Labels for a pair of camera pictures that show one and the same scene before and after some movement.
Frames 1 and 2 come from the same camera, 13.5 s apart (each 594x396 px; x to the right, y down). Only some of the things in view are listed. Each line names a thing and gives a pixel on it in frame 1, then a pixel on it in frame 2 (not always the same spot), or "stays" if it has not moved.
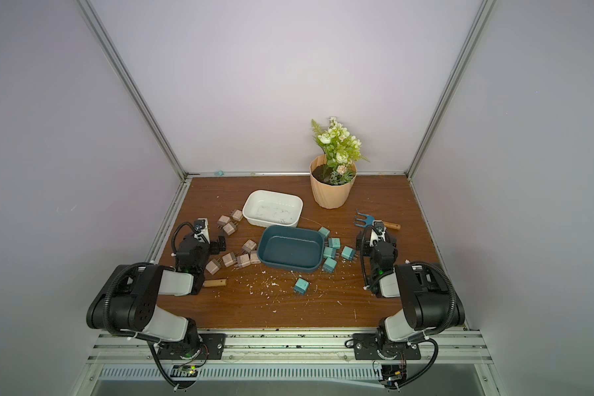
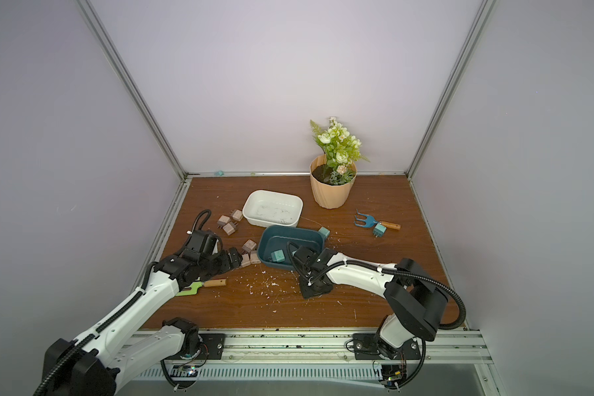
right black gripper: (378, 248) to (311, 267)
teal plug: (324, 232) stays
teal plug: (334, 242) to (277, 256)
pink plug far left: (223, 220) stays
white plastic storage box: (272, 209) stays
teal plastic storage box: (291, 247) stays
